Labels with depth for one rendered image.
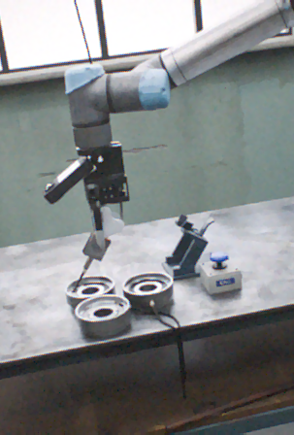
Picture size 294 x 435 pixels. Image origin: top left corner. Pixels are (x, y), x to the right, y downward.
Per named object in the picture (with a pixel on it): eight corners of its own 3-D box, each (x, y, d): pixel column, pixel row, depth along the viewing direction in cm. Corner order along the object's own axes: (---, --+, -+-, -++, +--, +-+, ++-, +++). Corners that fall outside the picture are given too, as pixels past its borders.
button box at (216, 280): (210, 296, 129) (208, 274, 127) (200, 282, 136) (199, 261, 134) (246, 288, 130) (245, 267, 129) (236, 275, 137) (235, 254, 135)
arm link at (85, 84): (102, 66, 113) (56, 71, 114) (110, 125, 117) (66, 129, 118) (110, 61, 120) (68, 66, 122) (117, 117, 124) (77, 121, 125)
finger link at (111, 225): (128, 249, 126) (121, 204, 124) (99, 253, 125) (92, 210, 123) (125, 245, 129) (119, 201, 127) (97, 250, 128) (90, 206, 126)
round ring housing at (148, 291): (121, 293, 135) (119, 276, 133) (170, 285, 136) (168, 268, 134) (127, 316, 125) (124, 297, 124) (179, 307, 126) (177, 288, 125)
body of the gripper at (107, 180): (130, 204, 124) (122, 145, 120) (87, 212, 123) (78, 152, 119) (124, 194, 131) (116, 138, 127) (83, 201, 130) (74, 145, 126)
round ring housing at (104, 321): (94, 346, 116) (91, 326, 114) (69, 325, 124) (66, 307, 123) (142, 325, 121) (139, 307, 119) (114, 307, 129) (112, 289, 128)
